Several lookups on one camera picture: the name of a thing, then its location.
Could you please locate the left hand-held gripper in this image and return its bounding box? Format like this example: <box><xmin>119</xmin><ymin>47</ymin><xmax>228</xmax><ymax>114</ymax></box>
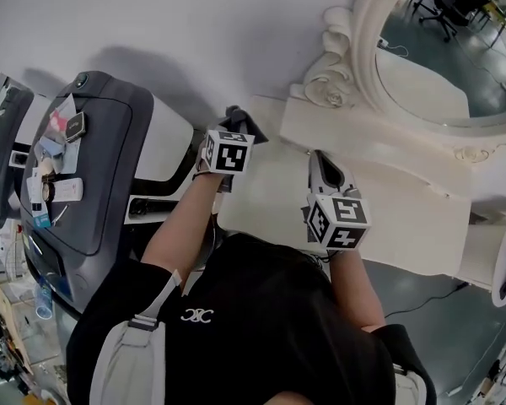
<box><xmin>196</xmin><ymin>128</ymin><xmax>256</xmax><ymax>193</ymax></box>

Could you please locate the black floor cable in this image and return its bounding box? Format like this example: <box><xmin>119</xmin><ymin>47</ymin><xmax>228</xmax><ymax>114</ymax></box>
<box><xmin>382</xmin><ymin>282</ymin><xmax>470</xmax><ymax>319</ymax></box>

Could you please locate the person's right forearm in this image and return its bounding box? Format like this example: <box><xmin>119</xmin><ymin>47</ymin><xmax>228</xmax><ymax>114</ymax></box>
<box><xmin>326</xmin><ymin>247</ymin><xmax>388</xmax><ymax>333</ymax></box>

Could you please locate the oval mirror white carved frame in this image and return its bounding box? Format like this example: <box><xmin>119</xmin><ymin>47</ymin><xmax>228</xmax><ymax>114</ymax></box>
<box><xmin>289</xmin><ymin>0</ymin><xmax>506</xmax><ymax>164</ymax></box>

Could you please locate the clear blue label bottle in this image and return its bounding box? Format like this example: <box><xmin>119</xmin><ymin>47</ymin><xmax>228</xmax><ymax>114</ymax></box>
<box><xmin>34</xmin><ymin>283</ymin><xmax>54</xmax><ymax>321</ymax></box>

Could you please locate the dark grey white machine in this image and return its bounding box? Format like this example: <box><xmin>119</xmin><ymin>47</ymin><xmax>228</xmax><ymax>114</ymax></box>
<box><xmin>19</xmin><ymin>70</ymin><xmax>195</xmax><ymax>314</ymax></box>
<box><xmin>0</xmin><ymin>78</ymin><xmax>35</xmax><ymax>230</ymax></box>

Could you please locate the cream raised drawer shelf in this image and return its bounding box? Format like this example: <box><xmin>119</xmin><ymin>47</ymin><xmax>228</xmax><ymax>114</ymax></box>
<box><xmin>279</xmin><ymin>94</ymin><xmax>476</xmax><ymax>204</ymax></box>

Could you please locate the white rectangular remote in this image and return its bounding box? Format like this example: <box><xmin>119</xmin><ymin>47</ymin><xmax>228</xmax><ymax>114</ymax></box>
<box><xmin>49</xmin><ymin>177</ymin><xmax>85</xmax><ymax>203</ymax></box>

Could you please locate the white dressing table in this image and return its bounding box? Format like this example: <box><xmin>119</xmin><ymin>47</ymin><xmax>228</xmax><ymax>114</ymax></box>
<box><xmin>213</xmin><ymin>94</ymin><xmax>505</xmax><ymax>291</ymax></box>

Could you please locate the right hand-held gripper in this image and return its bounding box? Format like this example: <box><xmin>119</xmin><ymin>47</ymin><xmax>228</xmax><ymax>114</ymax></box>
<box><xmin>299</xmin><ymin>149</ymin><xmax>372</xmax><ymax>251</ymax></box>

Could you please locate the grey backpack strap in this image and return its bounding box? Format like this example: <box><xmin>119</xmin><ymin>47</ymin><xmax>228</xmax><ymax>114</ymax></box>
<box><xmin>390</xmin><ymin>363</ymin><xmax>428</xmax><ymax>405</ymax></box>
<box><xmin>88</xmin><ymin>267</ymin><xmax>182</xmax><ymax>405</ymax></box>

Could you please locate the thin metal pen tool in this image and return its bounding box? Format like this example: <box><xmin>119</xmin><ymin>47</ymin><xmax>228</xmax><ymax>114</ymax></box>
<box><xmin>51</xmin><ymin>203</ymin><xmax>71</xmax><ymax>228</ymax></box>

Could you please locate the black shirt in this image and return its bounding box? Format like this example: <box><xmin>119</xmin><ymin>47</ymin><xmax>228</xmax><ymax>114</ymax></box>
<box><xmin>65</xmin><ymin>232</ymin><xmax>438</xmax><ymax>405</ymax></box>

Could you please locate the person's left forearm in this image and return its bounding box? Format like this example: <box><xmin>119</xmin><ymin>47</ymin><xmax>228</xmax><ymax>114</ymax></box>
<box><xmin>139</xmin><ymin>174</ymin><xmax>231</xmax><ymax>289</ymax></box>

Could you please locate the grey cloth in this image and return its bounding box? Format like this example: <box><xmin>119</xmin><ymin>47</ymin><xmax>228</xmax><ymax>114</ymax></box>
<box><xmin>216</xmin><ymin>105</ymin><xmax>270</xmax><ymax>146</ymax></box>

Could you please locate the white shelf rack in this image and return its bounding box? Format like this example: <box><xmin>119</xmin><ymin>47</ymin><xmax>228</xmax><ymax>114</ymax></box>
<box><xmin>467</xmin><ymin>322</ymin><xmax>506</xmax><ymax>405</ymax></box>

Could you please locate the pink red packet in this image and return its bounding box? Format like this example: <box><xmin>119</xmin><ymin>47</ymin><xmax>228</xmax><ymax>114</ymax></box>
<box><xmin>49</xmin><ymin>108</ymin><xmax>69</xmax><ymax>133</ymax></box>

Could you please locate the brown cardboard board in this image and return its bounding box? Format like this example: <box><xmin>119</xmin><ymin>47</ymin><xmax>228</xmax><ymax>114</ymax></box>
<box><xmin>0</xmin><ymin>274</ymin><xmax>35</xmax><ymax>378</ymax></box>

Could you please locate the black rectangular case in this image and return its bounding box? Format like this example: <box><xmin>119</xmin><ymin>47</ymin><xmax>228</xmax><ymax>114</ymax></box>
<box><xmin>64</xmin><ymin>111</ymin><xmax>89</xmax><ymax>144</ymax></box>

